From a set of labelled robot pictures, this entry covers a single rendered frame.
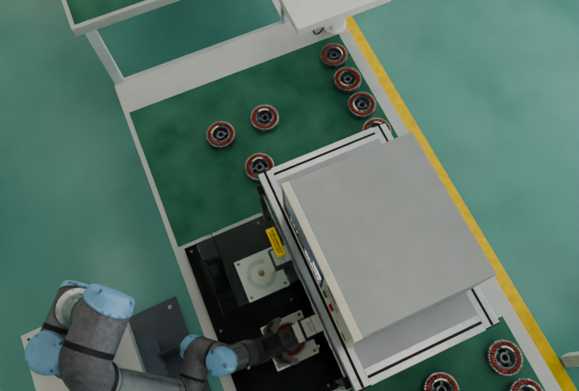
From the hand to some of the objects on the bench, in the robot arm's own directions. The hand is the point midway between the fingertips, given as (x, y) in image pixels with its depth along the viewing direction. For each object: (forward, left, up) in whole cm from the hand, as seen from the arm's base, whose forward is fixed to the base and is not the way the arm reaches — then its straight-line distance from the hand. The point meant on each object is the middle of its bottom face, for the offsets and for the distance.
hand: (291, 338), depth 169 cm
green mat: (+17, +78, -12) cm, 81 cm away
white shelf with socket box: (+50, +106, -12) cm, 118 cm away
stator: (0, +81, -12) cm, 82 cm away
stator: (-1, 0, -5) cm, 5 cm away
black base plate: (0, +12, -9) cm, 15 cm away
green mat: (+26, -51, -6) cm, 57 cm away
